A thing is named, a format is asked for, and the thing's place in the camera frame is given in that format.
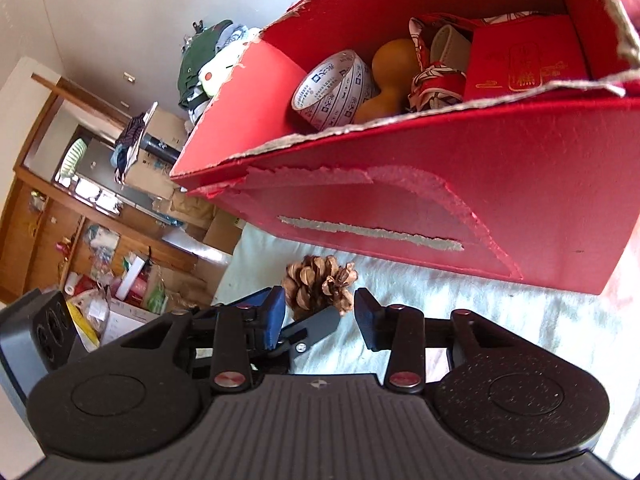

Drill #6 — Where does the printed tape roll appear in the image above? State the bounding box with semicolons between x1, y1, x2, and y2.
291;49;375;132

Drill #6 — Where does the wooden cabinet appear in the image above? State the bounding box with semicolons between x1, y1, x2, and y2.
0;72;231;311

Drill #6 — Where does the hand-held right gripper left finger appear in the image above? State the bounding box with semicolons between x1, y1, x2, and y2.
120;286;287;393

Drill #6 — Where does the striped cloth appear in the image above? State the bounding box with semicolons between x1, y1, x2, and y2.
111;101;160;186

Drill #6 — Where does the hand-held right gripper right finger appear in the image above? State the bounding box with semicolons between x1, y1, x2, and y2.
353;287;545;393

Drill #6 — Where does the red gold-printed envelope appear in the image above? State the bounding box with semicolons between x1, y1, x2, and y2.
462;14;595;104

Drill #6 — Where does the tan looped belt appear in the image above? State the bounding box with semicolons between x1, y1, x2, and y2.
429;24;473;77

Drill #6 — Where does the brown pine cone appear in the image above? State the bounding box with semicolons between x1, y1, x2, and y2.
281;254;360;317

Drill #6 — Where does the pile of clothes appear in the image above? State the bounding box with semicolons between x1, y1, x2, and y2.
177;19;263;123

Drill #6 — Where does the pile of assorted packets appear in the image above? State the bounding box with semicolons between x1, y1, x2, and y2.
62;225;173;351

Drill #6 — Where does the pale green bed sheet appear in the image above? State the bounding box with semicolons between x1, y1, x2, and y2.
215;222;640;466

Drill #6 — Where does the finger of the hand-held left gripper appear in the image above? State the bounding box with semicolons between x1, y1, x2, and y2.
277;305;342;358

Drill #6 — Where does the brown gourd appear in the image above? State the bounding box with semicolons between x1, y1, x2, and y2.
352;38;427;124

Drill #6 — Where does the green slatted fan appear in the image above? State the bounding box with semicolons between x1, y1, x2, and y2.
56;139;89;183

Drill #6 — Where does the red cardboard box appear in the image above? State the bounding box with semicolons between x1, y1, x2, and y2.
169;0;640;297

